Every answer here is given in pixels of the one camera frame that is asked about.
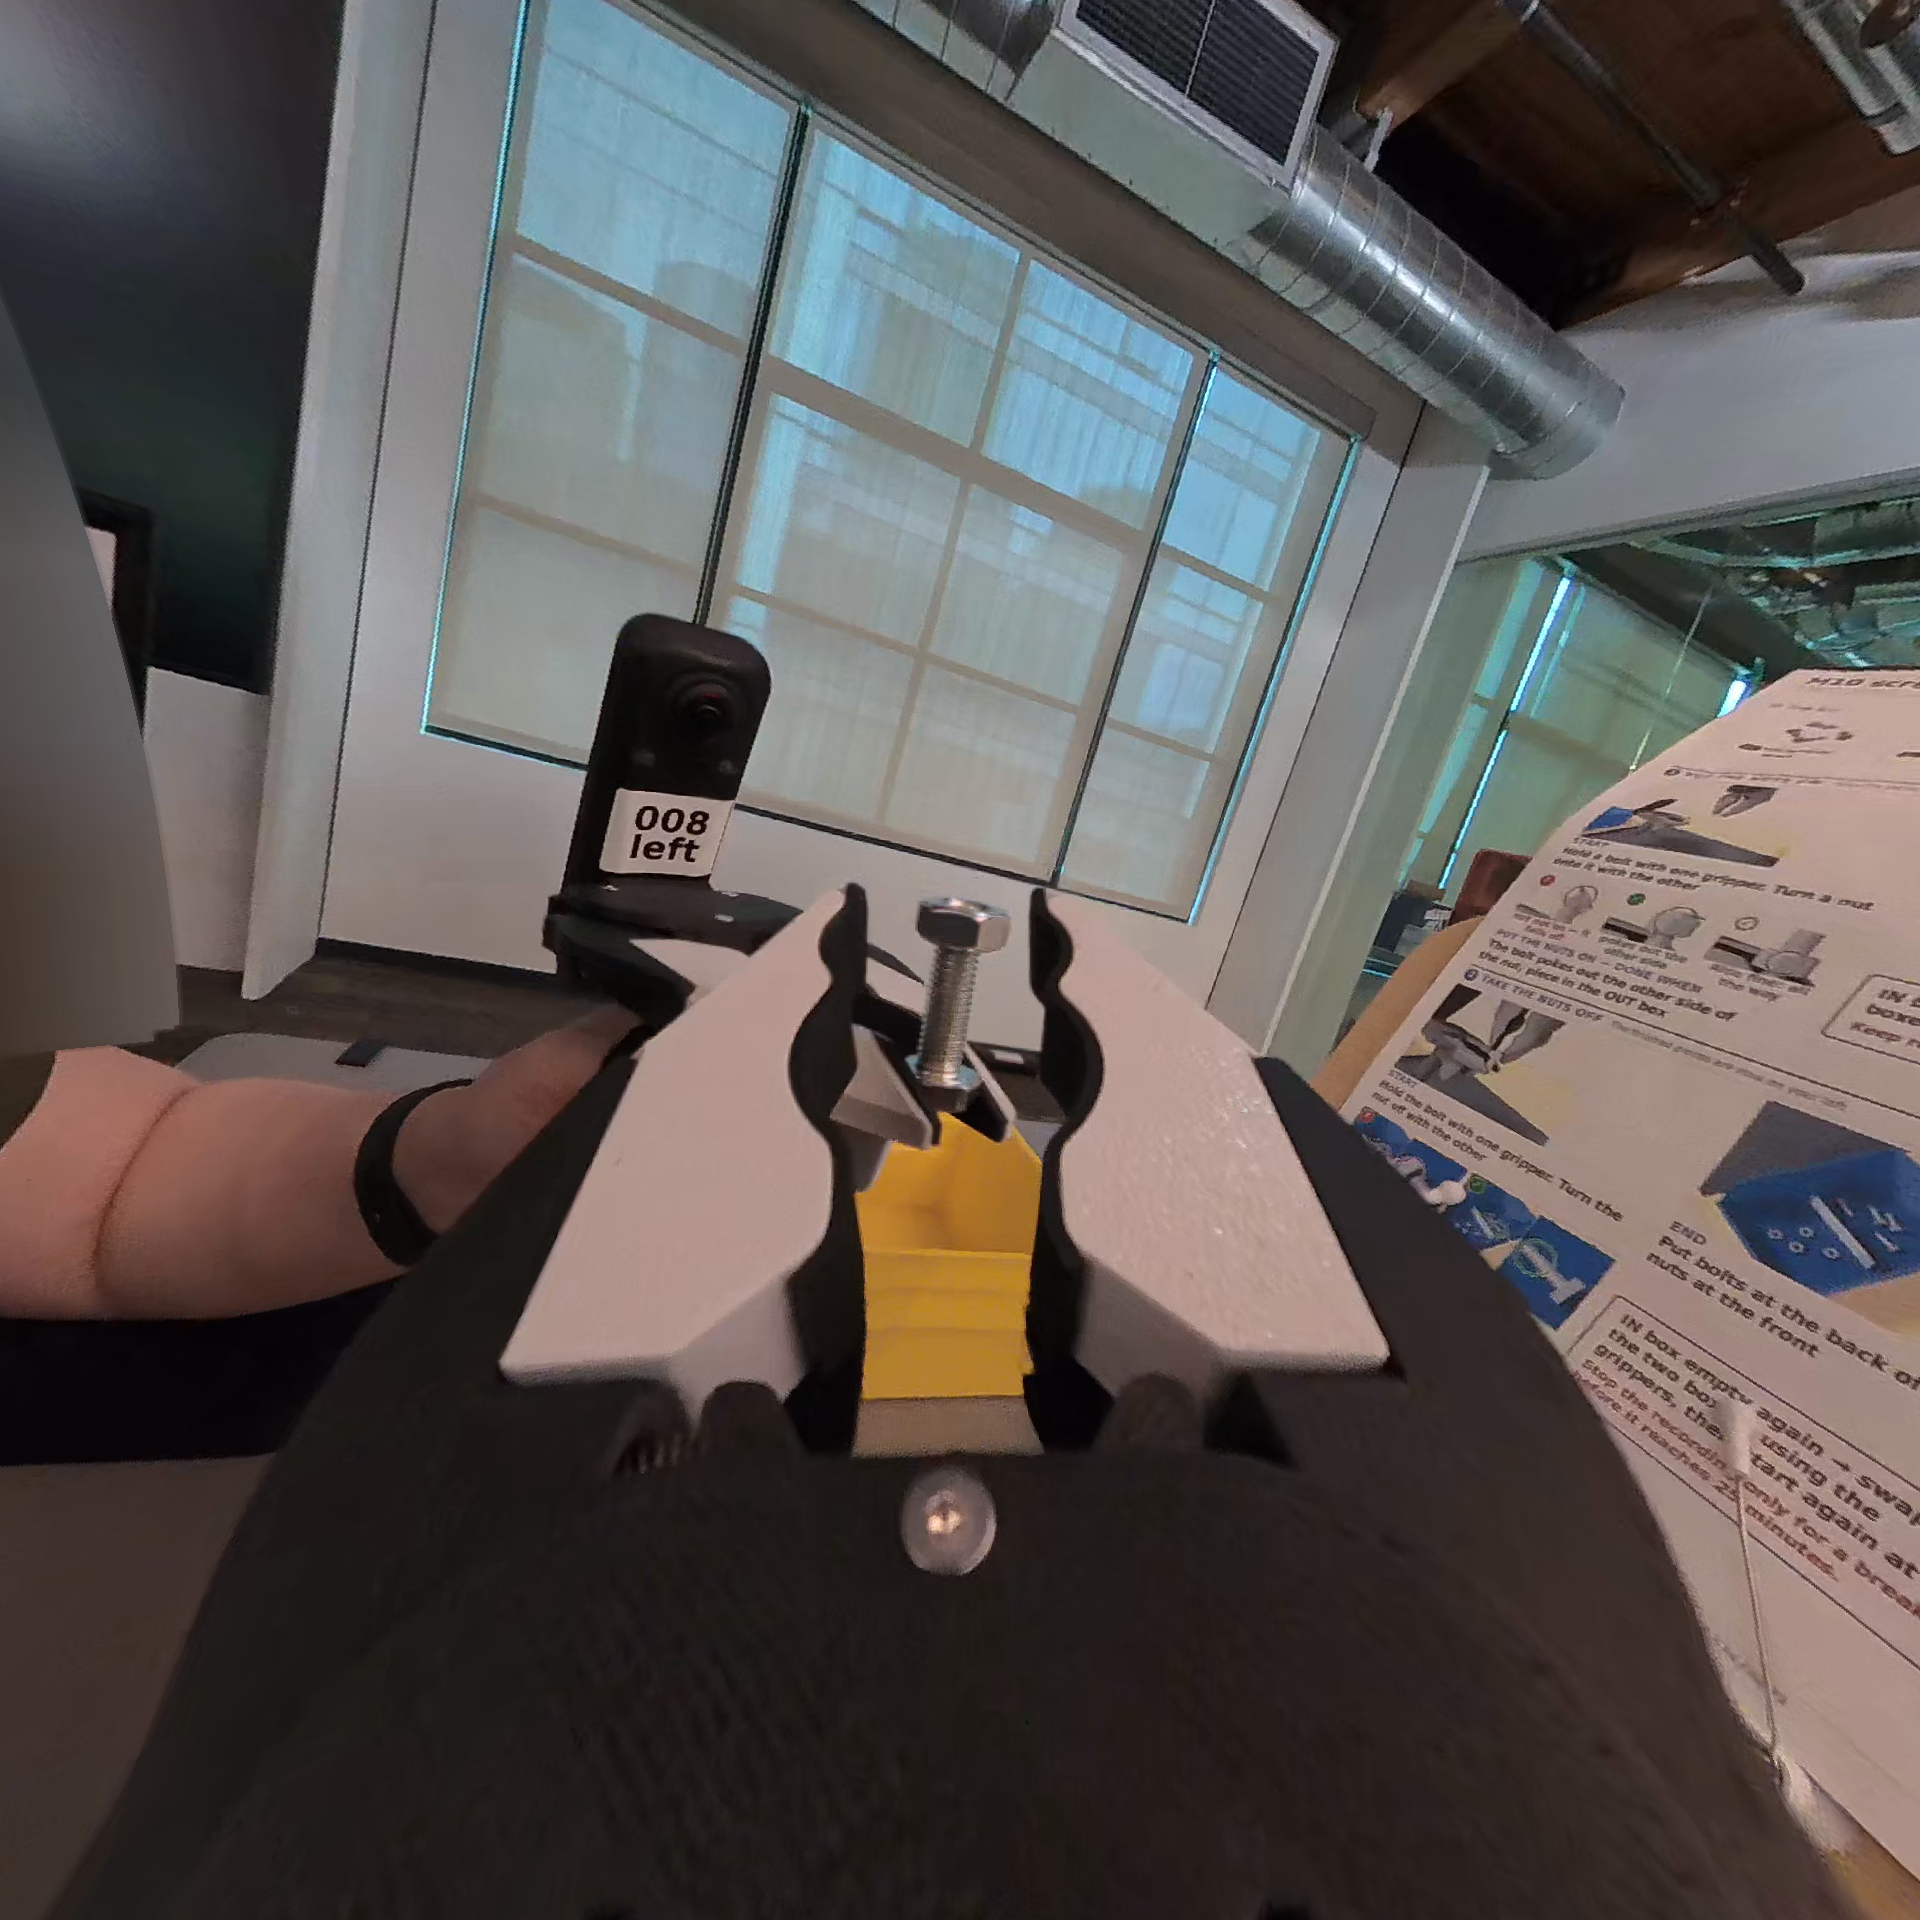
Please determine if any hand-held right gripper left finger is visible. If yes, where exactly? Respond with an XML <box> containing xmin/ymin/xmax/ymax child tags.
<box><xmin>498</xmin><ymin>882</ymin><xmax>874</xmax><ymax>1453</ymax></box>

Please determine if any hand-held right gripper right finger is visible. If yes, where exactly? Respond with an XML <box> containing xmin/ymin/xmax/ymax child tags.
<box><xmin>1024</xmin><ymin>885</ymin><xmax>1396</xmax><ymax>1453</ymax></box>

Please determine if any silver hex bolt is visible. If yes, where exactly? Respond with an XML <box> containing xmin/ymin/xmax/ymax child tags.
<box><xmin>909</xmin><ymin>897</ymin><xmax>991</xmax><ymax>1087</ymax></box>

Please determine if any yellow bin with black divider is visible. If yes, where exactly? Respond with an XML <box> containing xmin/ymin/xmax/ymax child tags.
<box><xmin>852</xmin><ymin>1112</ymin><xmax>1046</xmax><ymax>1389</ymax></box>

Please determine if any person's left forearm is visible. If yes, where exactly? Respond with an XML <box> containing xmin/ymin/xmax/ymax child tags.
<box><xmin>0</xmin><ymin>1048</ymin><xmax>395</xmax><ymax>1321</ymax></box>

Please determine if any person's left hand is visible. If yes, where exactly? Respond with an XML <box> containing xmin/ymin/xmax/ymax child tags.
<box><xmin>428</xmin><ymin>1013</ymin><xmax>654</xmax><ymax>1260</ymax></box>

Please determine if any instruction sheet on wooden board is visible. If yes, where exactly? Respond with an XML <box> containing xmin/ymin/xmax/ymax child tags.
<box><xmin>1308</xmin><ymin>914</ymin><xmax>1920</xmax><ymax>1920</ymax></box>

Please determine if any black wrist band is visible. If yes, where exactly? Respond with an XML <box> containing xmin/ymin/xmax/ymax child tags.
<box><xmin>354</xmin><ymin>1076</ymin><xmax>480</xmax><ymax>1274</ymax></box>

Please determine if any large gridded window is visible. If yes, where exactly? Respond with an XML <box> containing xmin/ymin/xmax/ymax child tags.
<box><xmin>423</xmin><ymin>0</ymin><xmax>1359</xmax><ymax>923</ymax></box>

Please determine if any printed instruction sheet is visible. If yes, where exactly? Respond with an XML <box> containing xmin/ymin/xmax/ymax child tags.
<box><xmin>1341</xmin><ymin>668</ymin><xmax>1920</xmax><ymax>1853</ymax></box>

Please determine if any black television screen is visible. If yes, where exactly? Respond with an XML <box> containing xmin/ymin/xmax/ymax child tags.
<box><xmin>0</xmin><ymin>0</ymin><xmax>354</xmax><ymax>707</ymax></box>

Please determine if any white ceiling vent grille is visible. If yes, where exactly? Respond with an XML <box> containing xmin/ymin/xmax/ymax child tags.
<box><xmin>1055</xmin><ymin>0</ymin><xmax>1341</xmax><ymax>185</ymax></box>

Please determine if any black ceiling pipe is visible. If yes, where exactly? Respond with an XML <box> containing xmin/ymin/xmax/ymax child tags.
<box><xmin>1499</xmin><ymin>0</ymin><xmax>1805</xmax><ymax>296</ymax></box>

